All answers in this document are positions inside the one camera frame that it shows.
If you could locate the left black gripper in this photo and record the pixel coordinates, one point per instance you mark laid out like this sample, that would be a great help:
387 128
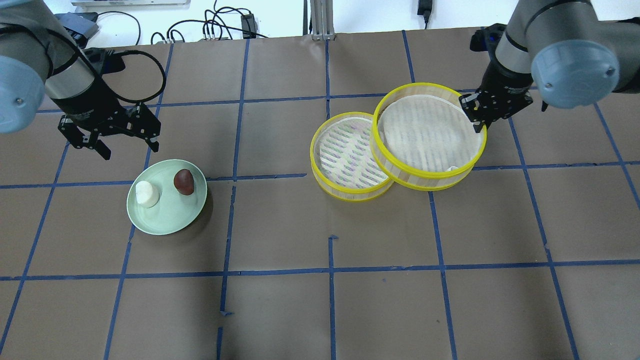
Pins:
93 105

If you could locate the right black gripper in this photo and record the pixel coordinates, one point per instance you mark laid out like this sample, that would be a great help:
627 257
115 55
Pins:
505 82

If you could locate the yellow steamer layer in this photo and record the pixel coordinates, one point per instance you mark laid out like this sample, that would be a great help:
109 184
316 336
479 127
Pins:
342 162
421 138

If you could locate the white steamed bun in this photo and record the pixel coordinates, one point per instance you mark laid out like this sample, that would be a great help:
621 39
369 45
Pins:
146 194

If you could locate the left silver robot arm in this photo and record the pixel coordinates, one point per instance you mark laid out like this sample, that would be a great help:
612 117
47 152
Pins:
39 58

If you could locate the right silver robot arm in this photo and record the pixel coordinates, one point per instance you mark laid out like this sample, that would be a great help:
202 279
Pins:
561 47

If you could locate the brown steamed bun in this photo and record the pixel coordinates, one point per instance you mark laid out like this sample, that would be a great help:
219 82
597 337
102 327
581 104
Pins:
183 182

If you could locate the light green plate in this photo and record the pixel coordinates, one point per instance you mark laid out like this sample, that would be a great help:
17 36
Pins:
173 211

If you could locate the black power adapter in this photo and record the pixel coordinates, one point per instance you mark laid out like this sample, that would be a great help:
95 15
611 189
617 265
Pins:
249 26

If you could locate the aluminium frame post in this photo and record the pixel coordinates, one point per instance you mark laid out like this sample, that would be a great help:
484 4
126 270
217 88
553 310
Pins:
318 20

